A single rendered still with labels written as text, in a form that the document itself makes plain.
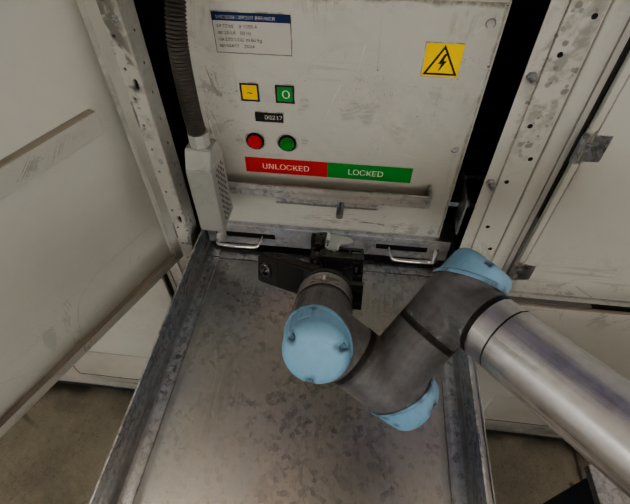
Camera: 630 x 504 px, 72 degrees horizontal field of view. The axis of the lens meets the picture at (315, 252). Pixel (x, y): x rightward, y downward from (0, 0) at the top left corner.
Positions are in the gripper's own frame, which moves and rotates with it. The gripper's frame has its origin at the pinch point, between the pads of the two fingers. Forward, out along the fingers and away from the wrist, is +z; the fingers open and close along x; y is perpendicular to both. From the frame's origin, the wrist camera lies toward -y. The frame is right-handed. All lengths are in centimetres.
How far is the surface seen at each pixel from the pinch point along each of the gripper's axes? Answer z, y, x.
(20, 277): -14.6, -46.9, -4.1
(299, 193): 7.7, -5.4, 8.3
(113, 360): 45, -70, -60
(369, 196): 7.4, 7.9, 8.8
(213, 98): 3.1, -20.5, 24.7
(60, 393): 57, -100, -85
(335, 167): 9.3, 1.1, 13.5
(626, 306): 20, 67, -14
